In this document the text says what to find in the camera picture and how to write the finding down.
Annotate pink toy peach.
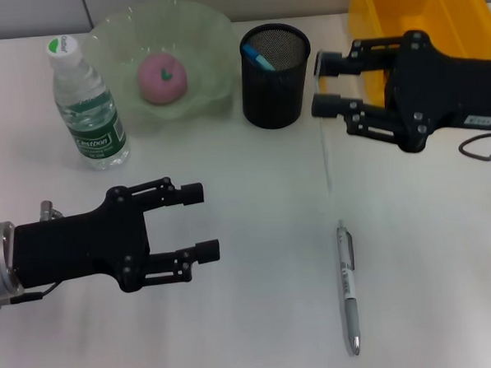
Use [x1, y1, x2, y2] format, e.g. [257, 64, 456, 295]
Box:
[135, 50, 191, 106]

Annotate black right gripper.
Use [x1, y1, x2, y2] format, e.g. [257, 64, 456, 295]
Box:
[306, 26, 491, 159]

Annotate translucent green fruit bowl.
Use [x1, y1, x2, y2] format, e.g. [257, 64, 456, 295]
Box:
[75, 0, 240, 140]

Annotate black mesh pen holder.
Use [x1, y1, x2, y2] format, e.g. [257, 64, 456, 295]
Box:
[236, 21, 316, 132]

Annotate blue scissors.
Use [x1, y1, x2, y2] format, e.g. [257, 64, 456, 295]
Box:
[242, 41, 276, 73]

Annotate transparent plastic ruler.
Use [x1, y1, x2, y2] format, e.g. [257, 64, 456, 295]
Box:
[311, 49, 336, 194]

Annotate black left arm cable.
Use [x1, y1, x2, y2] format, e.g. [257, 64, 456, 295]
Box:
[10, 282, 63, 305]

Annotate clear green-label water bottle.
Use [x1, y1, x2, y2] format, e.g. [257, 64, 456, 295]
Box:
[46, 31, 133, 175]

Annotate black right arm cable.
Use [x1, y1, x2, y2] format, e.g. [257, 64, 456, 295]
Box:
[457, 133, 491, 165]

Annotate yellow plastic bin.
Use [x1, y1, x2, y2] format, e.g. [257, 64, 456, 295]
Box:
[346, 0, 491, 108]

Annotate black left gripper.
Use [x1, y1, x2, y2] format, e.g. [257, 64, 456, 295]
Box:
[11, 174, 223, 299]

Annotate silver pen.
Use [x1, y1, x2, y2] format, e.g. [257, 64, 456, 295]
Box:
[335, 218, 362, 358]

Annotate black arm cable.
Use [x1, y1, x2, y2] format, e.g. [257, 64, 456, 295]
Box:
[10, 282, 63, 305]
[457, 133, 491, 165]

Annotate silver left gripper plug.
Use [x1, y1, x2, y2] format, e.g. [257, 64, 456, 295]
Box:
[39, 198, 64, 223]

